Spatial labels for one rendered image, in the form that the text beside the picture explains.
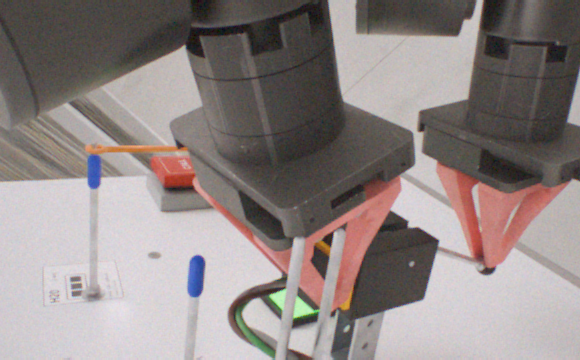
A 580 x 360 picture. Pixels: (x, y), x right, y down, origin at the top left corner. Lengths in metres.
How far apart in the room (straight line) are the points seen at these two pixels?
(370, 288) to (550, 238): 1.35
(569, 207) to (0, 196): 1.43
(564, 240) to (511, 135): 1.29
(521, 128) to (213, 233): 0.26
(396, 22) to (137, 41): 0.18
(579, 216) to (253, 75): 1.49
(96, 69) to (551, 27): 0.23
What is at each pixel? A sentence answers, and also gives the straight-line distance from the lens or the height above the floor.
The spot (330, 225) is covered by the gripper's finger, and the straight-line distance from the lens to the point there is 0.22.
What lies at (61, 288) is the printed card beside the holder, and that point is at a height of 1.17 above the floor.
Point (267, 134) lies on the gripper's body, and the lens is 0.21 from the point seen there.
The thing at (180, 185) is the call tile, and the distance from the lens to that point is 0.50.
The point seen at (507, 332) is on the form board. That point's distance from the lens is 0.43.
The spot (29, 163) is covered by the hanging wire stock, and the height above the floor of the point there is 1.07.
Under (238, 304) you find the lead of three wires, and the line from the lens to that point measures 0.25.
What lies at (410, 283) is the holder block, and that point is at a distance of 0.32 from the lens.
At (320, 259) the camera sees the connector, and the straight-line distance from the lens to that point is 0.29.
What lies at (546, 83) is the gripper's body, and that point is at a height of 1.11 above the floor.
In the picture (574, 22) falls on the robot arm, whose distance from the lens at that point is 0.33.
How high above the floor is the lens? 1.33
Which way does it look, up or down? 36 degrees down
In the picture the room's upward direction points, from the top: 45 degrees counter-clockwise
